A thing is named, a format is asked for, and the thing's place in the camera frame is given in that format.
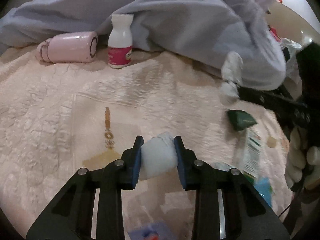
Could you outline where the white foam block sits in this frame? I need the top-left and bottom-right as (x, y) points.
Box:
(139, 132), (178, 180)

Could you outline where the white pink pill bottle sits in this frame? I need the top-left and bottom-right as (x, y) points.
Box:
(107, 14), (133, 69)

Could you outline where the pink thermos bottle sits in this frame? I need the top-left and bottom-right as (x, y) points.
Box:
(36, 31), (98, 63)

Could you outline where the green white medicine box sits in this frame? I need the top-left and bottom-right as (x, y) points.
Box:
(239, 128), (263, 184)

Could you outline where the white gloved hand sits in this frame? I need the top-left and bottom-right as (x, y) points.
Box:
(284, 126), (319, 190)

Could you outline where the light blue duvet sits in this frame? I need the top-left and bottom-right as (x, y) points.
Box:
(1, 0), (286, 90)

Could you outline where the blue white medicine box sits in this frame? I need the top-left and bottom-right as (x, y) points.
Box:
(128, 222), (177, 240)

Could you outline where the dark green packet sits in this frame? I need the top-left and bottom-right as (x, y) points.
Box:
(227, 109), (257, 131)

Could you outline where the light blue wrapper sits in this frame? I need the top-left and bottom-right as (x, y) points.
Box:
(253, 177), (273, 207)

